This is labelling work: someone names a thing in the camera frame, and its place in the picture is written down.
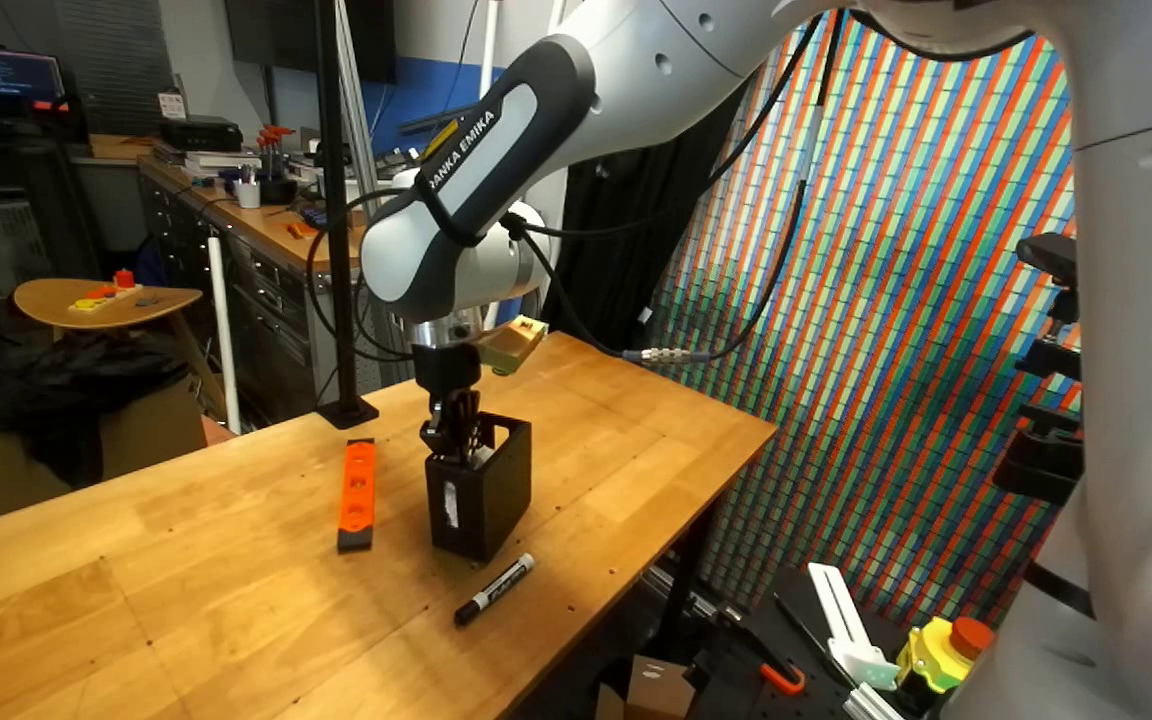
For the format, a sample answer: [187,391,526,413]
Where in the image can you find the black Expo marker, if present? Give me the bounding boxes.
[450,549,540,632]

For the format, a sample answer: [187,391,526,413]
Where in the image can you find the black perforated holder box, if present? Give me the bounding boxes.
[420,408,536,562]

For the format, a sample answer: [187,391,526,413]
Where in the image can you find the black printer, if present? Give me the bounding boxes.
[154,110,251,155]

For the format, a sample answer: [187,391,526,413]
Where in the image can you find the small white cup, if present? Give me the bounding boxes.
[227,166,269,214]

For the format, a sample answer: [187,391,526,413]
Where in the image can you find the black cable with silver connector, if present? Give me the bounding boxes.
[501,11,852,370]

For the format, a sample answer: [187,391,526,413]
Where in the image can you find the white slotted bracket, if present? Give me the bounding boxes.
[804,560,880,663]

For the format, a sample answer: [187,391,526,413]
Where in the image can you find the white vertical pipe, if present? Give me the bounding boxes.
[203,228,245,438]

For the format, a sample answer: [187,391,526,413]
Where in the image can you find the orange and yellow toys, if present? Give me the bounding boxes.
[66,264,147,323]

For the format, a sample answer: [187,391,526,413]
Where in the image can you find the orange torpedo level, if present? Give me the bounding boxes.
[333,433,383,557]

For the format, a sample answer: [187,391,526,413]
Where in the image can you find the orange and black clamp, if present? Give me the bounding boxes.
[679,585,811,704]

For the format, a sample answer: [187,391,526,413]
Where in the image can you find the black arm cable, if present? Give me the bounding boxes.
[510,11,833,252]

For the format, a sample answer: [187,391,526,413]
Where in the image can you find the black pole stand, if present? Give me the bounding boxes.
[311,0,383,436]

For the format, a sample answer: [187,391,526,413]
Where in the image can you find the black camera mount rig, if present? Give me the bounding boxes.
[993,228,1089,508]

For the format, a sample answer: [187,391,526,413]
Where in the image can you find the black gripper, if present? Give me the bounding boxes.
[410,340,488,472]

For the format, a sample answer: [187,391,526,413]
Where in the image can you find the workbench with drawers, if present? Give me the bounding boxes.
[132,152,426,433]

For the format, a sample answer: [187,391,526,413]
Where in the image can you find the small white bracket piece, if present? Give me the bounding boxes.
[841,675,910,720]

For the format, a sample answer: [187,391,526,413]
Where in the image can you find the multicolour patterned curtain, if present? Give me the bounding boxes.
[636,11,1089,632]

